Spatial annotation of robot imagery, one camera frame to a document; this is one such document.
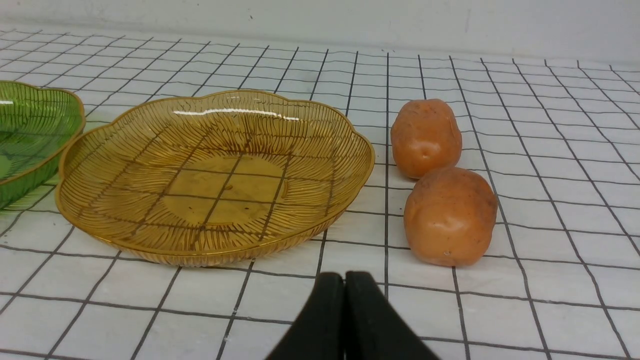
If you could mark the green glass plate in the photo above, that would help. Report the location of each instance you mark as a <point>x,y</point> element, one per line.
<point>36,126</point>

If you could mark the amber glass plate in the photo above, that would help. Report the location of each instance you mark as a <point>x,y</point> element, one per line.
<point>196,181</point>

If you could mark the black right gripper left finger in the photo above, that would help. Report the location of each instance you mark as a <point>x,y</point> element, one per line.
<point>316,332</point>

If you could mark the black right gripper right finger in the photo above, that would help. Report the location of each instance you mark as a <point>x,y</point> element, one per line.
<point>373,329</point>

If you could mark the orange potato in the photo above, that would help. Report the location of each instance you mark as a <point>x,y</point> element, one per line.
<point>449,217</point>
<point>425,136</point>

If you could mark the white grid tablecloth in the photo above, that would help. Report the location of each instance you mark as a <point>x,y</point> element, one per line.
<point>558,140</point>

